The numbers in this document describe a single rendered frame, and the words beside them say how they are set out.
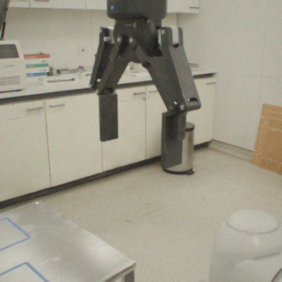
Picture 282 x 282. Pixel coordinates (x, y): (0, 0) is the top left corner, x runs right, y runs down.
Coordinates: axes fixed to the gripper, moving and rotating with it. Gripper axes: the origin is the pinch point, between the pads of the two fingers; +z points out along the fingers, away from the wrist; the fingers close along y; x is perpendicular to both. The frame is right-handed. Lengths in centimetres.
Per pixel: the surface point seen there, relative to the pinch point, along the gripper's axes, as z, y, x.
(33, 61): 13, 259, -96
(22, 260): 38, 37, 5
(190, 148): 96, 180, -211
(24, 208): 38, 62, -5
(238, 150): 115, 181, -288
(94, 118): 60, 219, -130
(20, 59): 7, 220, -69
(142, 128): 79, 219, -184
